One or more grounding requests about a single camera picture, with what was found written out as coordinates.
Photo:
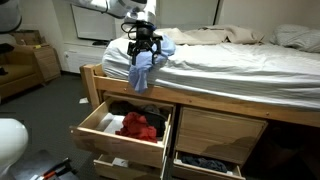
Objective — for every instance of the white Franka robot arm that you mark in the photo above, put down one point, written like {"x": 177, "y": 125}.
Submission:
{"x": 113, "y": 6}

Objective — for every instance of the wooden nightstand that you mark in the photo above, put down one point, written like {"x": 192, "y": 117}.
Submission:
{"x": 46, "y": 63}

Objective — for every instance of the red black bar clamp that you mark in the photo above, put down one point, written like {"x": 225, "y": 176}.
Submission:
{"x": 56, "y": 168}

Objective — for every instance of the wooden bed frame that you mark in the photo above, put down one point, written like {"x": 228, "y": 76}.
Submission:
{"x": 216, "y": 101}

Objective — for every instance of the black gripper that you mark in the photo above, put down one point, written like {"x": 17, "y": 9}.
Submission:
{"x": 145, "y": 41}

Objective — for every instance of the white crumpled clothes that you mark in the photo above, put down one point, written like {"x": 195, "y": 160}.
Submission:
{"x": 120, "y": 162}

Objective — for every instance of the small yellow object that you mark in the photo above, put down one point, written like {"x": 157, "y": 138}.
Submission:
{"x": 37, "y": 46}

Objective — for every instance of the dark blue clothes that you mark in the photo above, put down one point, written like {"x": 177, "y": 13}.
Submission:
{"x": 203, "y": 163}

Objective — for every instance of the red shirt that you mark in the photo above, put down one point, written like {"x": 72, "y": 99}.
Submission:
{"x": 138, "y": 128}

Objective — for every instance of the brown cardboard box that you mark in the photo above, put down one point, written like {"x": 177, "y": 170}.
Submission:
{"x": 28, "y": 37}

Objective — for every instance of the black garment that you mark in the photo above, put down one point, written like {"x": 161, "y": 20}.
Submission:
{"x": 158, "y": 120}

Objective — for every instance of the white wall heater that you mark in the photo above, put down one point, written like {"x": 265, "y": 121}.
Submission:
{"x": 80, "y": 58}

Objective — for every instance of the white paper scrap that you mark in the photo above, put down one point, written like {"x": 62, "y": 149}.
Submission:
{"x": 84, "y": 100}

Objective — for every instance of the blue shirt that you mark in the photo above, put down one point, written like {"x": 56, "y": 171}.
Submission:
{"x": 140, "y": 76}

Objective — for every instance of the beige quilted blanket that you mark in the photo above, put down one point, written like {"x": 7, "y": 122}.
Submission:
{"x": 206, "y": 35}

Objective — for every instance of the mattress with white sheet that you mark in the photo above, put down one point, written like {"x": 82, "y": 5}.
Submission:
{"x": 233, "y": 73}

